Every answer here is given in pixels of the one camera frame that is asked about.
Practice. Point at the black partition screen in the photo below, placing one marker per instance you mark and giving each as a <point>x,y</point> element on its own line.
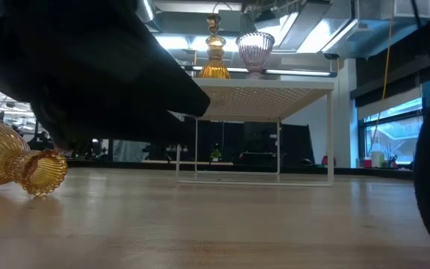
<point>237,138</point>

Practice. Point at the round silver ventilation duct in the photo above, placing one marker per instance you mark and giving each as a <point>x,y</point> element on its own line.
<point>148,9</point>

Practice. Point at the long linear light fixture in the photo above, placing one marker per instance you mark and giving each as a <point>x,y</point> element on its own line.
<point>297,72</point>

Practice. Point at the grey ceiling box unit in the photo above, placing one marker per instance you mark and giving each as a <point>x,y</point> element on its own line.
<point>231,22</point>

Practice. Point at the pink ribbed goblet candleholder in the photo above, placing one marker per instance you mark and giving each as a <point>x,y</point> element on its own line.
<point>255,48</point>

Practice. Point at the red container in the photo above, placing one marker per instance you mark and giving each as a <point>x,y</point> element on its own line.
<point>367,163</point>

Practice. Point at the white ceiling vent unit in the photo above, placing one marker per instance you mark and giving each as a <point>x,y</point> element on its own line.
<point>405,9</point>

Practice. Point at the white plastic jug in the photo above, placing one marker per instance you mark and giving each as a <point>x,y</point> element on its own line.
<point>378,160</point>

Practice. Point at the black aluminium table frame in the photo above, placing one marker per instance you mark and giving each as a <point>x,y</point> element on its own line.
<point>368,172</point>

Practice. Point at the white perforated metal shelf rack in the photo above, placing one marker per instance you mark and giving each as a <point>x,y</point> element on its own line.
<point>267,101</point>

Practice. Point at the small red object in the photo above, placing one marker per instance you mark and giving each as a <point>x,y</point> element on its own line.
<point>324,160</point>

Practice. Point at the large glass window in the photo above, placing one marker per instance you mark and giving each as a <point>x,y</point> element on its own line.
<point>394,138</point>

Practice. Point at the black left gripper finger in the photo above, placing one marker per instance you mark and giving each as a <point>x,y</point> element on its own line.
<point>106,56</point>
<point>80,119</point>

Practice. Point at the amber bell-shaped glass candleholder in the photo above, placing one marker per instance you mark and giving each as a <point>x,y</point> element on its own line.
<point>215,63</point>

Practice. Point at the tiny green potted plant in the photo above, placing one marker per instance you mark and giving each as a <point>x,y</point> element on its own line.
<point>215,154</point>

